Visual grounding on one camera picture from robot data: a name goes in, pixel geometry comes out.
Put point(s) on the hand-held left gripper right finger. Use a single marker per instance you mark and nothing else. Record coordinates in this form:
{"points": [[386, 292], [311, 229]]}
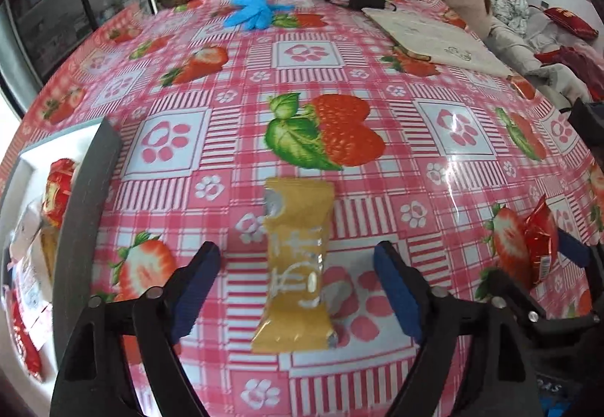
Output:
{"points": [[401, 294]]}

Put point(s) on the pink strawberry tablecloth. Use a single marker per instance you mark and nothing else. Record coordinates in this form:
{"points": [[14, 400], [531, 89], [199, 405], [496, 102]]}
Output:
{"points": [[377, 190]]}

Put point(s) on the grey tray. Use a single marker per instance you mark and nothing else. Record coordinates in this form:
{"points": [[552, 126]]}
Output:
{"points": [[89, 209]]}

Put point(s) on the grey sofa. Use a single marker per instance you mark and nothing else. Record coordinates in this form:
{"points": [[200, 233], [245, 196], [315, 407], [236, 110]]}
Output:
{"points": [[519, 25]]}

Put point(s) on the glass door cabinet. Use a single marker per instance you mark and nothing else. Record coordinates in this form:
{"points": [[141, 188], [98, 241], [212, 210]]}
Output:
{"points": [[56, 6]]}

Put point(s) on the blue disposable gloves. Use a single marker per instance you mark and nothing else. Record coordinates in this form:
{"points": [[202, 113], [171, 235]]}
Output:
{"points": [[252, 11]]}

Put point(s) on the red cushion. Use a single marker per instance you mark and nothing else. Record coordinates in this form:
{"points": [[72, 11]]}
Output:
{"points": [[571, 20]]}

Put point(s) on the cream embroidered cloth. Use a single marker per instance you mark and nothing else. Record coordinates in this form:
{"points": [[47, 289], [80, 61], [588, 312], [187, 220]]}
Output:
{"points": [[434, 37]]}

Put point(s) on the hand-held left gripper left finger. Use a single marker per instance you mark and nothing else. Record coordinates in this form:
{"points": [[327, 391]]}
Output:
{"points": [[193, 289]]}

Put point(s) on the red snack packet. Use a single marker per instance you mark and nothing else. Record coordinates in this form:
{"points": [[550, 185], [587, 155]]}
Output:
{"points": [[26, 341], [59, 190], [540, 237]]}

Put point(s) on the black bag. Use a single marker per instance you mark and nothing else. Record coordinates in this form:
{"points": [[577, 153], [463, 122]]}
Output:
{"points": [[585, 119]]}

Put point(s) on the yellow snack packet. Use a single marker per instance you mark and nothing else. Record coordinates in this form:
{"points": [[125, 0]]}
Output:
{"points": [[292, 256], [48, 249]]}

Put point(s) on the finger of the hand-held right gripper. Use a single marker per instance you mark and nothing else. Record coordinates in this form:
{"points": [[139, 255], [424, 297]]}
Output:
{"points": [[573, 249], [524, 301]]}

